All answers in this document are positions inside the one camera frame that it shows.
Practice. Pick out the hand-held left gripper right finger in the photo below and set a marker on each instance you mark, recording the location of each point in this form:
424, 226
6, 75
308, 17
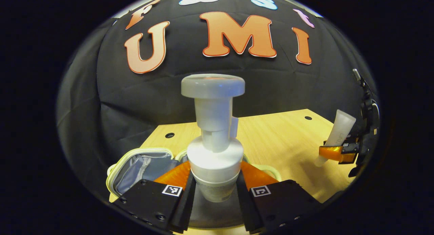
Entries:
284, 201

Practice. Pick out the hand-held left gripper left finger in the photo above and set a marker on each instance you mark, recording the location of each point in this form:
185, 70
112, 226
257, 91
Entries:
149, 201

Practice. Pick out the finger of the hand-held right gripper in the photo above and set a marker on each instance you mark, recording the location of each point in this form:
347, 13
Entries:
349, 153
352, 138

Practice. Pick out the white squeeze tube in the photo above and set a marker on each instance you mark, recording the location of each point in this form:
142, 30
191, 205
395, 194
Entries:
340, 130

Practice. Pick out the white pump bottle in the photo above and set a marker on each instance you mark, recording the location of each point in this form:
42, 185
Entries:
213, 160

